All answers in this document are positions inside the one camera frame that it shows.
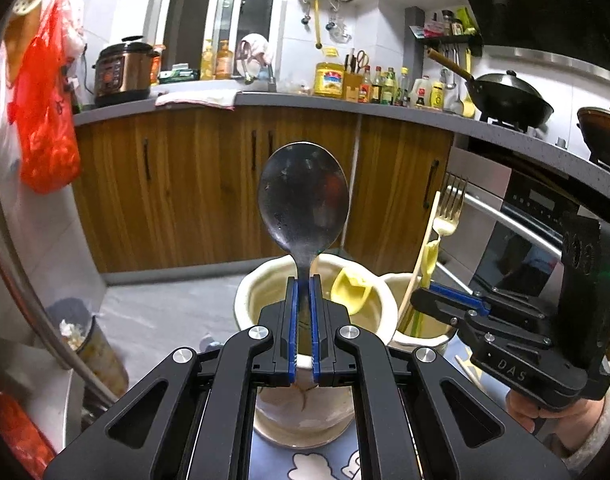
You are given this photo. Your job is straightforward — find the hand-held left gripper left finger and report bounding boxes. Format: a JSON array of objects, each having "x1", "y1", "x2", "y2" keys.
[{"x1": 42, "y1": 275, "x2": 302, "y2": 480}]

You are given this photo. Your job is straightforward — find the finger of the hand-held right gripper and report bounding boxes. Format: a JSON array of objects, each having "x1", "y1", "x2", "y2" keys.
[
  {"x1": 410, "y1": 287, "x2": 553, "y2": 350},
  {"x1": 428, "y1": 282, "x2": 546, "y2": 321}
]

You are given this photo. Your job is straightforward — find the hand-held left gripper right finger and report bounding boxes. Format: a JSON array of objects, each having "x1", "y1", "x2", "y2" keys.
[{"x1": 309, "y1": 275, "x2": 570, "y2": 480}]

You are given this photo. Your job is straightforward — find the yellow plastic scoop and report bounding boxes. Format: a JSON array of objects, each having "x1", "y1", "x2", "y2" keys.
[
  {"x1": 330, "y1": 266, "x2": 373, "y2": 317},
  {"x1": 407, "y1": 239, "x2": 442, "y2": 336}
]

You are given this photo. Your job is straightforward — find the wooden chopstick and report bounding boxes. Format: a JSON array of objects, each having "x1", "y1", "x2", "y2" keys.
[
  {"x1": 399, "y1": 191, "x2": 442, "y2": 333},
  {"x1": 455, "y1": 355, "x2": 486, "y2": 396}
]

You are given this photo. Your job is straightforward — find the gold-handled fork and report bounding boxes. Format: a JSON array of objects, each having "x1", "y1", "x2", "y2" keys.
[{"x1": 432, "y1": 172, "x2": 470, "y2": 238}]

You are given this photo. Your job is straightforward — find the floral ceramic utensil holder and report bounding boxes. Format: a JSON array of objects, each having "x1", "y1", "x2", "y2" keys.
[{"x1": 233, "y1": 254, "x2": 458, "y2": 450}]

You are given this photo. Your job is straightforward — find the silver spoon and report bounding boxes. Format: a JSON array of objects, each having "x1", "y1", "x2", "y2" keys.
[{"x1": 258, "y1": 142, "x2": 349, "y2": 281}]

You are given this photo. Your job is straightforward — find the person's right forearm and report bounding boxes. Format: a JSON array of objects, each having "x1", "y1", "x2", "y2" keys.
[{"x1": 560, "y1": 365, "x2": 610, "y2": 476}]

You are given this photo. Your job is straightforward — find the person's right hand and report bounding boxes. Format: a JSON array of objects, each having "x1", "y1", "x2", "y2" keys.
[{"x1": 506, "y1": 390, "x2": 603, "y2": 448}]

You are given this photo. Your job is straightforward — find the built-in steel oven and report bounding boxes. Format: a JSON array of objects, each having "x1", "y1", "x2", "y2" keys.
[{"x1": 425, "y1": 147, "x2": 600, "y2": 301}]

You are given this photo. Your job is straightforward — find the wooden kitchen cabinet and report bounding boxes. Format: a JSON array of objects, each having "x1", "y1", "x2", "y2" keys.
[{"x1": 74, "y1": 107, "x2": 456, "y2": 276}]

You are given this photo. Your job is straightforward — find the yellow spatula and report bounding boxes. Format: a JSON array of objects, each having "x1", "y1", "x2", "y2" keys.
[{"x1": 460, "y1": 47, "x2": 478, "y2": 118}]

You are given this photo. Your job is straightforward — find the dark brown pot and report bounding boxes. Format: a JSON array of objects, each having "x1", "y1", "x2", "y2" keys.
[{"x1": 577, "y1": 105, "x2": 610, "y2": 171}]

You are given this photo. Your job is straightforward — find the trash bin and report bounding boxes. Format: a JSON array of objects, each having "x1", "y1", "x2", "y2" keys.
[{"x1": 48, "y1": 297, "x2": 131, "y2": 398}]

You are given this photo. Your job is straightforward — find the black wok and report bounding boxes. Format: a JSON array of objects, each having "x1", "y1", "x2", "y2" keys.
[{"x1": 427, "y1": 48, "x2": 556, "y2": 129}]

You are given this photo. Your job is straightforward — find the row of sauce bottles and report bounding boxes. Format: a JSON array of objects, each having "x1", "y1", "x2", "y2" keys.
[{"x1": 359, "y1": 65, "x2": 446, "y2": 111}]

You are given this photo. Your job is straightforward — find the grey kitchen countertop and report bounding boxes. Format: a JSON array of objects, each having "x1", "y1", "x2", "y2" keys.
[{"x1": 72, "y1": 91, "x2": 610, "y2": 191}]

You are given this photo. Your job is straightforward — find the wooden knife block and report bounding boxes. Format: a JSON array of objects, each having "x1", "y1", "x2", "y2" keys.
[{"x1": 344, "y1": 49, "x2": 370, "y2": 103}]

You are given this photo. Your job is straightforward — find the yellow oil jug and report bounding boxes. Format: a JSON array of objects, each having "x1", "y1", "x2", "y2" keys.
[{"x1": 313, "y1": 61, "x2": 346, "y2": 97}]

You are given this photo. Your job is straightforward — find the kitchen faucet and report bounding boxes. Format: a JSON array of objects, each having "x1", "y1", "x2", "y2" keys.
[{"x1": 235, "y1": 40, "x2": 278, "y2": 92}]

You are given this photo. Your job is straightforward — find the white towel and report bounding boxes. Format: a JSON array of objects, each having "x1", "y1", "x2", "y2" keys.
[{"x1": 155, "y1": 89, "x2": 237, "y2": 111}]

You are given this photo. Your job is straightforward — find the cooking oil bottle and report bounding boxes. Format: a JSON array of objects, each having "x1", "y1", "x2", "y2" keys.
[
  {"x1": 200, "y1": 39, "x2": 216, "y2": 81},
  {"x1": 215, "y1": 40, "x2": 233, "y2": 80}
]

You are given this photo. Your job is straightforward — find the green packet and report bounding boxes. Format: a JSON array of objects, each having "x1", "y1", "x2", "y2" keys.
[{"x1": 157, "y1": 63, "x2": 201, "y2": 85}]

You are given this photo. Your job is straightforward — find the white rag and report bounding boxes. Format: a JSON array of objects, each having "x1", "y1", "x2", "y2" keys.
[{"x1": 240, "y1": 33, "x2": 275, "y2": 66}]

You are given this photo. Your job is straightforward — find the black range hood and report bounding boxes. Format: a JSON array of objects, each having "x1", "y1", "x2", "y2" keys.
[{"x1": 445, "y1": 0, "x2": 610, "y2": 68}]

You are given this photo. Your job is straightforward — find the red plastic packaging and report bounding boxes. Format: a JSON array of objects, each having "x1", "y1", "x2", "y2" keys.
[{"x1": 0, "y1": 385, "x2": 56, "y2": 480}]

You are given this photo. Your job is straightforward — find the orange detergent bottle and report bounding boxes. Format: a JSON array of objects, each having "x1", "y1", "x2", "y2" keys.
[{"x1": 150, "y1": 45, "x2": 165, "y2": 86}]

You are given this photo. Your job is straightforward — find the electric pressure cooker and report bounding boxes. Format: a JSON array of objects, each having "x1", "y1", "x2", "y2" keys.
[{"x1": 92, "y1": 36, "x2": 156, "y2": 107}]

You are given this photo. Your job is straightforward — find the red plastic bag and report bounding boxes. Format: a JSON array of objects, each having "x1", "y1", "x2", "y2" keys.
[{"x1": 8, "y1": 0, "x2": 82, "y2": 195}]

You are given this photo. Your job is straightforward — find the white plastic bag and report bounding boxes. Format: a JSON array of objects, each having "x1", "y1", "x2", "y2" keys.
[{"x1": 60, "y1": 0, "x2": 88, "y2": 61}]

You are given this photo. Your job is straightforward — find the steel oven handle bar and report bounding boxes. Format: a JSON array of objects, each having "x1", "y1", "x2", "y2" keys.
[{"x1": 445, "y1": 185, "x2": 566, "y2": 261}]

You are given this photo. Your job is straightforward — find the wall spice shelf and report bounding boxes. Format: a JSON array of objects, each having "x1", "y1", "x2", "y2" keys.
[{"x1": 410, "y1": 7, "x2": 484, "y2": 56}]

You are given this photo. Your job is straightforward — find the curved steel handle bar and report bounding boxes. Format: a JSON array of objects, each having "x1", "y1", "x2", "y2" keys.
[{"x1": 0, "y1": 25, "x2": 118, "y2": 406}]

